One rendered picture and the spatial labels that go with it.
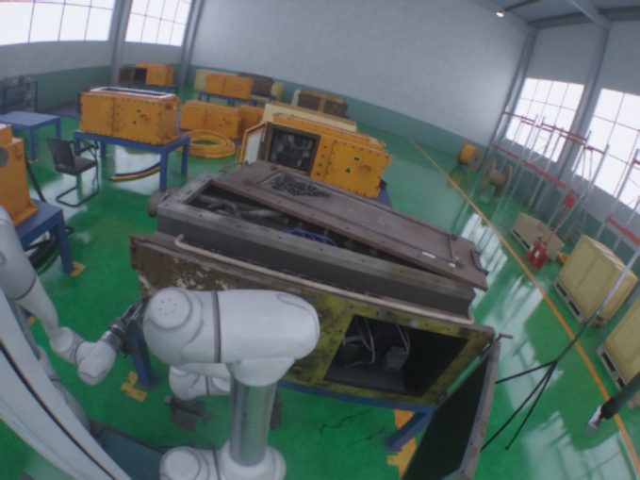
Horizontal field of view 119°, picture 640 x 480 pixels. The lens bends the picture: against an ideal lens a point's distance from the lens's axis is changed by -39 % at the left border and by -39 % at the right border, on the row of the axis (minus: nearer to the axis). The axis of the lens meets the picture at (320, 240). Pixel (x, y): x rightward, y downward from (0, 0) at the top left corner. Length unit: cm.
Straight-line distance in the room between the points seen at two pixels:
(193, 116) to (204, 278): 657
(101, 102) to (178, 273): 386
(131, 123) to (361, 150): 302
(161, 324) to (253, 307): 15
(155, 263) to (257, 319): 76
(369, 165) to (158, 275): 286
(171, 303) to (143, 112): 394
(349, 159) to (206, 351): 329
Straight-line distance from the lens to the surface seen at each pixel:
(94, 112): 491
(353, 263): 109
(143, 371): 206
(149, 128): 431
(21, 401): 39
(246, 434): 79
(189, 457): 97
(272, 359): 55
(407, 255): 123
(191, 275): 116
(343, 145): 361
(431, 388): 157
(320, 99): 944
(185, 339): 50
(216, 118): 732
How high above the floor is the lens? 190
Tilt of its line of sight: 29 degrees down
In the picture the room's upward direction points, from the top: 17 degrees clockwise
